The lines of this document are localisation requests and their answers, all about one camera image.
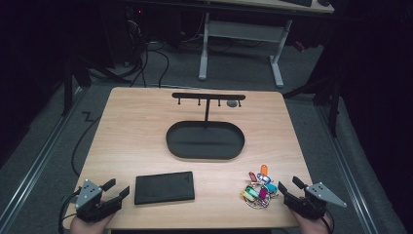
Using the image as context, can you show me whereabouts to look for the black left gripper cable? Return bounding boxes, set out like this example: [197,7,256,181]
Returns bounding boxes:
[57,189,82,234]

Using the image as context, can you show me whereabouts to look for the person's left hand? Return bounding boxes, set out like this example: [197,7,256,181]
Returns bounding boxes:
[68,213,116,234]

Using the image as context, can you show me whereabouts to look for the black keyboard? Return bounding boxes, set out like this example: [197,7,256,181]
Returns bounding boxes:
[281,0,314,8]

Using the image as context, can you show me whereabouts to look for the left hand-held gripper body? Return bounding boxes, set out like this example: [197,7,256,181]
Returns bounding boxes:
[74,178,124,224]

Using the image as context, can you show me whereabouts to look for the black floor cables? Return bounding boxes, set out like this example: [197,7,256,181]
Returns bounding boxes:
[128,40,170,89]

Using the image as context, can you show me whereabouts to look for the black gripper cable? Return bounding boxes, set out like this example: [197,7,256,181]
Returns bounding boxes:
[319,209,336,234]
[57,189,82,234]

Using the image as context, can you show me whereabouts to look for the black metal stand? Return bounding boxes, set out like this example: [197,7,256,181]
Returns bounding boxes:
[282,62,344,138]
[60,53,132,117]

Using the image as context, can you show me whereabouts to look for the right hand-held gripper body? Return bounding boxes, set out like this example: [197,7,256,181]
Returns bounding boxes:
[282,181,348,221]

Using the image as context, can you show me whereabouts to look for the thin black floor cable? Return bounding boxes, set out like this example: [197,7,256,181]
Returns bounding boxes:
[70,111,102,178]

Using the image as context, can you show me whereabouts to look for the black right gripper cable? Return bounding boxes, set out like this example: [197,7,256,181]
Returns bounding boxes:
[319,209,336,234]

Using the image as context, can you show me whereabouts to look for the black key holder with tray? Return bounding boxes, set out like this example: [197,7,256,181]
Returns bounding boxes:
[166,92,246,161]

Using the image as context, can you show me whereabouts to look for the bunch of colourful key tags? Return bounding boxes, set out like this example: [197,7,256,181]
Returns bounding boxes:
[241,164,281,210]

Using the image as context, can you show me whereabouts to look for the person's right hand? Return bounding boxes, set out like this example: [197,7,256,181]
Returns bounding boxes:
[290,208,334,234]

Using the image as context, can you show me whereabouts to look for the aluminium floor rail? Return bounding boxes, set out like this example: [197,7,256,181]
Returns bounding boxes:
[0,86,86,226]
[316,105,380,234]

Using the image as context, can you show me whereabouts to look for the white-legged desk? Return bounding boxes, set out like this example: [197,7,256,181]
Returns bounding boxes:
[197,0,335,89]

